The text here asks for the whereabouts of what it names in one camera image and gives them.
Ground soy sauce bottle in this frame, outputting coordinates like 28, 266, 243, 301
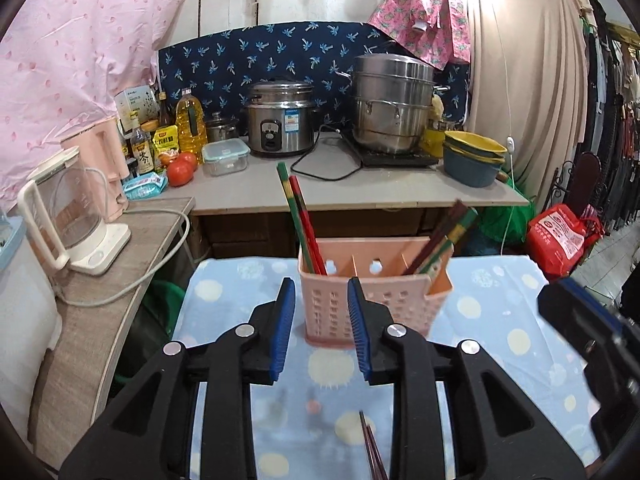
130, 110, 154, 176

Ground wooden side counter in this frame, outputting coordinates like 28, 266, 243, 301
29, 200, 191, 469

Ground blue wet wipes pack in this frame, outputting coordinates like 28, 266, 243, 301
122, 171, 168, 200

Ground white plastic bin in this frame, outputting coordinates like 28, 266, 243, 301
0, 216, 62, 441

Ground stacked yellow blue bowls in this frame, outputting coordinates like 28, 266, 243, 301
442, 130, 508, 188

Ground red tomato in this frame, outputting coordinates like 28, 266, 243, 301
166, 152, 198, 188

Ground blue planet pattern tablecloth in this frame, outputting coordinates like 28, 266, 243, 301
175, 256, 600, 479

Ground black rice cooker cord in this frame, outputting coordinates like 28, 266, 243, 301
290, 123, 364, 182

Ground green plastic bag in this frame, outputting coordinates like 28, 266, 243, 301
459, 200, 536, 257

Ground white box carton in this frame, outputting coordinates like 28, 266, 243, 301
114, 84, 160, 132

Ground dark red twisted chopstick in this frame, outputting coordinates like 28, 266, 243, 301
366, 424, 388, 480

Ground silver rice cooker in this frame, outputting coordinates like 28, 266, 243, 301
245, 80, 314, 157

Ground clear food storage container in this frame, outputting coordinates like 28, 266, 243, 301
202, 138, 250, 177

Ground navy patterned backsplash cloth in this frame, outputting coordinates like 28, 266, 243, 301
157, 20, 471, 126

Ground yellow seasoning packet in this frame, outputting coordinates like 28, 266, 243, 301
152, 125, 180, 168

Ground stainless steel steamer pot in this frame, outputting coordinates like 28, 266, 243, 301
340, 53, 436, 155

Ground small steel lidded pot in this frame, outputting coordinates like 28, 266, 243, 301
205, 112, 239, 143

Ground pink floral cloth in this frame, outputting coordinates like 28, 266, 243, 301
1, 0, 183, 210

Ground kitchen counter top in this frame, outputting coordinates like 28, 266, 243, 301
129, 131, 526, 216

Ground pink perforated utensil holder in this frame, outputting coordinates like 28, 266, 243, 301
298, 236, 454, 349

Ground green chopstick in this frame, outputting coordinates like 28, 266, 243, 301
416, 207, 478, 274
277, 162, 314, 272

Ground cooking oil bottle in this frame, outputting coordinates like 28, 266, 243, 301
176, 88, 207, 165

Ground white kettle power cord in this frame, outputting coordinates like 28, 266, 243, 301
49, 207, 192, 309

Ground pink floral hanging garment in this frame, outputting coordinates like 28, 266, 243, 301
369, 0, 472, 70

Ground beige curtain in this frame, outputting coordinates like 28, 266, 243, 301
465, 0, 588, 205

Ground red plastic bag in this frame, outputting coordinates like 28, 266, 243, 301
525, 204, 605, 282

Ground brown chopstick gold band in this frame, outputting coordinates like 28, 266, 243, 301
359, 411, 383, 480

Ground black induction cooker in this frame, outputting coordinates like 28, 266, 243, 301
342, 134, 438, 169

